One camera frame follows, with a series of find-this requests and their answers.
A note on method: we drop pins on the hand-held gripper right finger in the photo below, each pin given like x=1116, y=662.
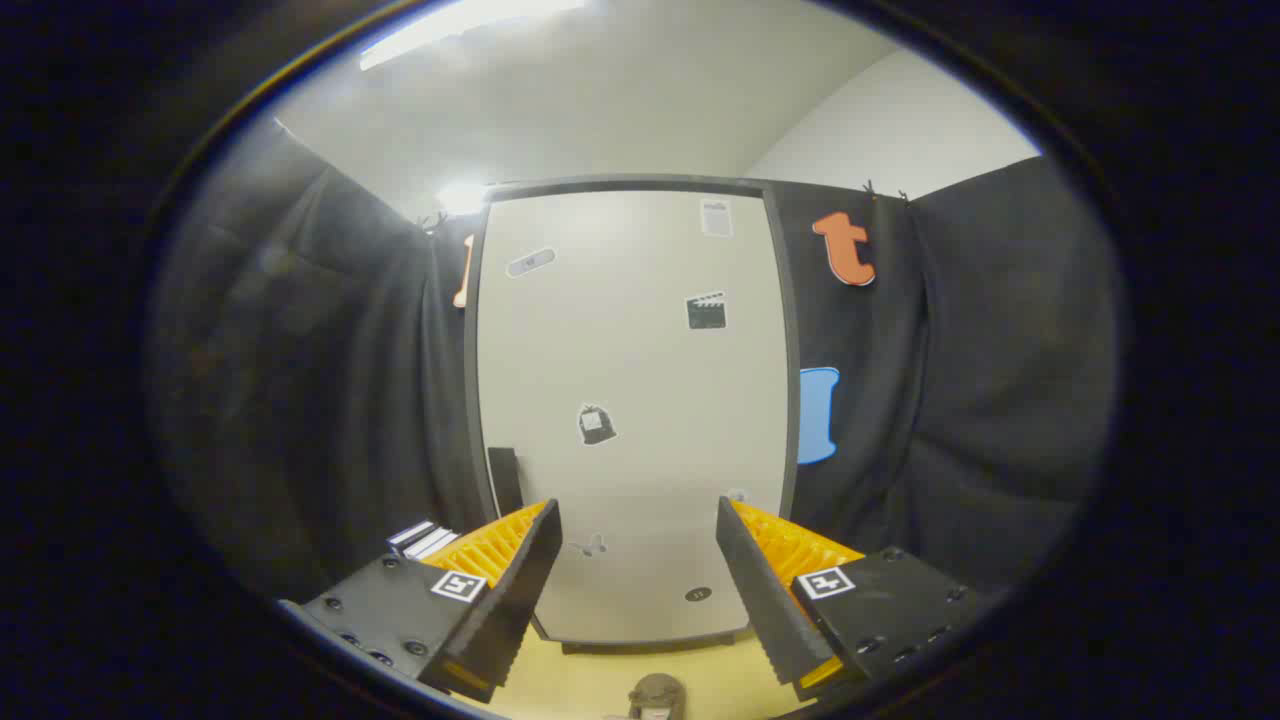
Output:
x=760, y=590

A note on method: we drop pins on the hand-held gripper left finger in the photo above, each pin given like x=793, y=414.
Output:
x=520, y=590

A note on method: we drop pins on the small stack of white books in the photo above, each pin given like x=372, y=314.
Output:
x=425, y=540

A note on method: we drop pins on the black backdrop cloth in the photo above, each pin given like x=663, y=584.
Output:
x=300, y=400

